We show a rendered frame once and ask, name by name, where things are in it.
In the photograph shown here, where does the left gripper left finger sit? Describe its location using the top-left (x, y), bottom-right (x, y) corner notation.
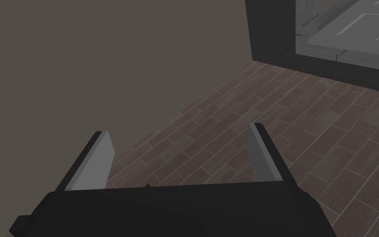
top-left (55, 130), bottom-right (116, 192)

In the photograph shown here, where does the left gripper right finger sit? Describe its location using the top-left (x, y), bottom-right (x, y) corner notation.
top-left (247, 122), bottom-right (291, 182)

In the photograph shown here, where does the dark framed glass door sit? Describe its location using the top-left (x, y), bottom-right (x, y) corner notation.
top-left (245, 0), bottom-right (379, 97)

